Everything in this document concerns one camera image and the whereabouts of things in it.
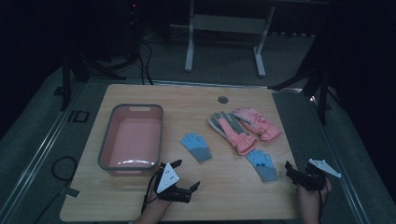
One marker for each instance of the blue knit glove with dots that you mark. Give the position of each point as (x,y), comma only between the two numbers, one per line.
(263,165)

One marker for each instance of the black tripod stand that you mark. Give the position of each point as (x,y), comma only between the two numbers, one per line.
(77,68)
(322,90)

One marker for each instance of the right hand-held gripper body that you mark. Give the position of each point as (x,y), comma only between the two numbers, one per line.
(313,179)

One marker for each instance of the pink glove with grey palm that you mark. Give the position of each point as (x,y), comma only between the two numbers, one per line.
(233,132)

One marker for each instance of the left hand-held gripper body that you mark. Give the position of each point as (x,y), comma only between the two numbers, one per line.
(167,179)

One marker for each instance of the grey tape piece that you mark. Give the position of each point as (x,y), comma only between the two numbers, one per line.
(72,192)

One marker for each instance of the person's left hand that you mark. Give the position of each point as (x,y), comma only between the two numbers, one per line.
(157,203)

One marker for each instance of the dark equipment with red light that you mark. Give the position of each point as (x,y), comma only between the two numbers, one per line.
(134,28)

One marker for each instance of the pink padded glove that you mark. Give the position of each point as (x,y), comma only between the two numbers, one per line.
(258,124)

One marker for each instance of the plain blue knit glove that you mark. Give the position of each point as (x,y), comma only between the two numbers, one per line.
(196,146)

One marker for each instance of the white metal desk frame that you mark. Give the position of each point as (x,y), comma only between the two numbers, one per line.
(225,23)

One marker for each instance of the grey round table grommet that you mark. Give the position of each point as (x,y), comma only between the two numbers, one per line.
(223,100)

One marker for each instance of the pink basin with grey rim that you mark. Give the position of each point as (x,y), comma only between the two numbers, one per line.
(132,140)

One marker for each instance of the person's right hand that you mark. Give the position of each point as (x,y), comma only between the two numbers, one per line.
(309,197)

